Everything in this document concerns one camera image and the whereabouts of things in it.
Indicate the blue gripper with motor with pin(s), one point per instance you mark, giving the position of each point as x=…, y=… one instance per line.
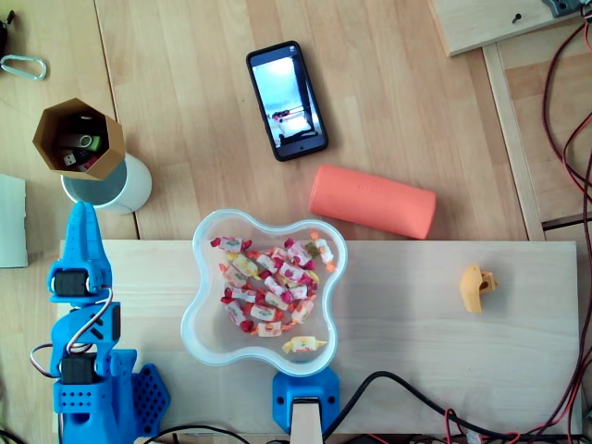
x=80, y=265

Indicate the blue 3D printed robot arm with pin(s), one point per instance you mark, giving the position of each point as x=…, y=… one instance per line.
x=106, y=370

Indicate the white ceramic cup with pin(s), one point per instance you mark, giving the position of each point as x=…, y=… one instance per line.
x=136, y=185

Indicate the white rectangular object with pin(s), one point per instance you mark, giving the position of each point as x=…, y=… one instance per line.
x=11, y=222

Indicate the red USB stick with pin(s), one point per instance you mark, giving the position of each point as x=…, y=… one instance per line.
x=90, y=164

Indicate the black USB stick metal plug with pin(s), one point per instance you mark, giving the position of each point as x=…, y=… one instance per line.
x=69, y=160

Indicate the green USB stick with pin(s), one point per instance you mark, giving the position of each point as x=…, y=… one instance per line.
x=92, y=143

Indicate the brown polygonal printed container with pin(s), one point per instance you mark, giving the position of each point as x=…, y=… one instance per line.
x=116, y=139

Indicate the clear plastic Haribo candy tub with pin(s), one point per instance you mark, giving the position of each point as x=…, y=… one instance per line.
x=208, y=342

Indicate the silver carabiner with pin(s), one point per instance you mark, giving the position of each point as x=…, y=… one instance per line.
x=44, y=70

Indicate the pink white wrapped candy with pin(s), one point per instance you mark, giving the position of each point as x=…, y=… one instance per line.
x=300, y=252
x=274, y=287

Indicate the black smartphone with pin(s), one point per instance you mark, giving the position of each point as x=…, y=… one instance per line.
x=287, y=102

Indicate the orange glasses case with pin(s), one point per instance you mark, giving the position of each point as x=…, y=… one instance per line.
x=370, y=201

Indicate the light wooden base board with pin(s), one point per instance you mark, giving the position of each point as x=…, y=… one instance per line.
x=416, y=361

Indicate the yellow 3D printed part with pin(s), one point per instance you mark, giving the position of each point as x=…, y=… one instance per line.
x=472, y=287

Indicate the framed wooden panel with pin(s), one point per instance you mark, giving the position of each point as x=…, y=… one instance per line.
x=513, y=139

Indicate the plain wooden panel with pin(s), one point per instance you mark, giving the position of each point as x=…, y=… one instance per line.
x=481, y=23

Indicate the black screw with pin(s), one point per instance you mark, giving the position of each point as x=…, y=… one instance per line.
x=515, y=17

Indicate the blue printed post base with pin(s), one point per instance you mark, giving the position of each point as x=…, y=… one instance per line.
x=282, y=398

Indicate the wooden post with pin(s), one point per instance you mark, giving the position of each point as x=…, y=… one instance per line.
x=305, y=425

